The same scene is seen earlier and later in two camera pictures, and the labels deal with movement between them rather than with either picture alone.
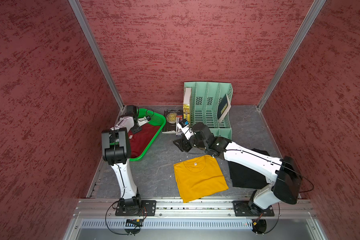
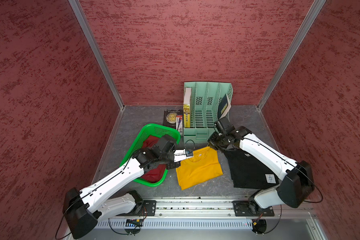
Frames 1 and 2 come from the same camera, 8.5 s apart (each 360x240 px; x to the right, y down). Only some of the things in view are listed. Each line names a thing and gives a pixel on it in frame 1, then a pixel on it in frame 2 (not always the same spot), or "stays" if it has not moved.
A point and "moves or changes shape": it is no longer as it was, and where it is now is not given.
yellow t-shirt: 198,178 moves or changes shape
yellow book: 187,94 stays
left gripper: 135,130 -> 172,165
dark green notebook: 223,107 stays
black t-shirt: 244,177 stays
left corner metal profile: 97,50 stays
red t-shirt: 138,141 -> 156,175
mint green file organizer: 205,97 stays
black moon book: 170,120 stays
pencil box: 178,118 stays
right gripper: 183,142 -> 211,140
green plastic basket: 155,119 -> 152,129
